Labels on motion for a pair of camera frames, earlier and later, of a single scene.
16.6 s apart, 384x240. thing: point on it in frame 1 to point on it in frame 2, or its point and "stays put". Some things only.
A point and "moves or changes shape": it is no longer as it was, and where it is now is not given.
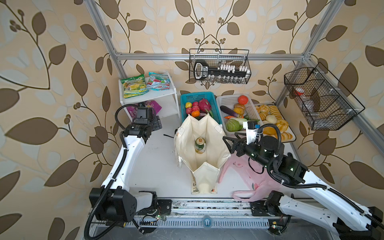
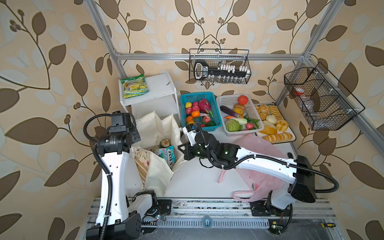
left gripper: x=156 y=122 to x=135 y=136
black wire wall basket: x=327 y=105 stays put
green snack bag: x=134 y=86 stays put
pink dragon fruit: x=204 y=105 stays put
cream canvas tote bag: x=204 y=166 to x=154 y=172
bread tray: x=269 y=113 stays put
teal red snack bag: x=158 y=82 to x=167 y=154
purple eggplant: x=229 y=111 stays put
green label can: x=200 y=145 moves or changes shape
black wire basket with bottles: x=219 y=66 stays put
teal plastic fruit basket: x=209 y=96 stays put
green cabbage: x=232 y=125 stays put
